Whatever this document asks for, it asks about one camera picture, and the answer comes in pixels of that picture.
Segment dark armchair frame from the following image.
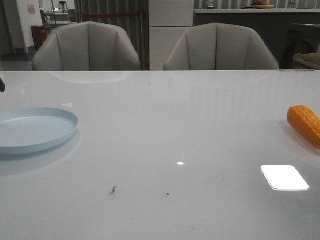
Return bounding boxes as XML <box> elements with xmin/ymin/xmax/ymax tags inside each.
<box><xmin>279</xmin><ymin>23</ymin><xmax>320</xmax><ymax>69</ymax></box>

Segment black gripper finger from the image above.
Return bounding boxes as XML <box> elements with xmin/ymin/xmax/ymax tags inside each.
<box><xmin>0</xmin><ymin>78</ymin><xmax>6</xmax><ymax>93</ymax></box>

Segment grey left upholstered chair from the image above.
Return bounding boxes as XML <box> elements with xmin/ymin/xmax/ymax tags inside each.
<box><xmin>31</xmin><ymin>21</ymin><xmax>140</xmax><ymax>71</ymax></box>

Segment light blue round plate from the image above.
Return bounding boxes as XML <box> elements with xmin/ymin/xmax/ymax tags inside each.
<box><xmin>0</xmin><ymin>107</ymin><xmax>79</xmax><ymax>155</ymax></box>

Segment orange corn cob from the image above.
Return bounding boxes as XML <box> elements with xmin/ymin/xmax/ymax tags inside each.
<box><xmin>287</xmin><ymin>105</ymin><xmax>320</xmax><ymax>150</ymax></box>

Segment white cabinet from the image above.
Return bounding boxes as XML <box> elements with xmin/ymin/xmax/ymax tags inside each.
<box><xmin>148</xmin><ymin>0</ymin><xmax>194</xmax><ymax>71</ymax></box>

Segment red barrier belt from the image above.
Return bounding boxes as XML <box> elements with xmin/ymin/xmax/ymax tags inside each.
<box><xmin>84</xmin><ymin>12</ymin><xmax>141</xmax><ymax>19</ymax></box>

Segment beige cushion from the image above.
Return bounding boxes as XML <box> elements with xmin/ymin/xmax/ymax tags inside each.
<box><xmin>293</xmin><ymin>52</ymin><xmax>320</xmax><ymax>70</ymax></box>

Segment red trash bin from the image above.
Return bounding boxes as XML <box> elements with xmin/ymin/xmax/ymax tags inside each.
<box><xmin>31</xmin><ymin>25</ymin><xmax>48</xmax><ymax>50</ymax></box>

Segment dark counter with white top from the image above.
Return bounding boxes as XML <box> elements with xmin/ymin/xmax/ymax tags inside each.
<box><xmin>193</xmin><ymin>8</ymin><xmax>320</xmax><ymax>66</ymax></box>

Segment grey right upholstered chair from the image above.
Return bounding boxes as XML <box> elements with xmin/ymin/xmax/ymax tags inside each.
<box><xmin>163</xmin><ymin>23</ymin><xmax>279</xmax><ymax>71</ymax></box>

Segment fruit bowl on counter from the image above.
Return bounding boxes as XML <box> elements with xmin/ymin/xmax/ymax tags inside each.
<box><xmin>251</xmin><ymin>0</ymin><xmax>274</xmax><ymax>9</ymax></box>

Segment grey upholstered chair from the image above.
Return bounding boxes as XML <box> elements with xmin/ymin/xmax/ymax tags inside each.
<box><xmin>31</xmin><ymin>21</ymin><xmax>140</xmax><ymax>71</ymax></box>
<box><xmin>163</xmin><ymin>23</ymin><xmax>279</xmax><ymax>71</ymax></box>

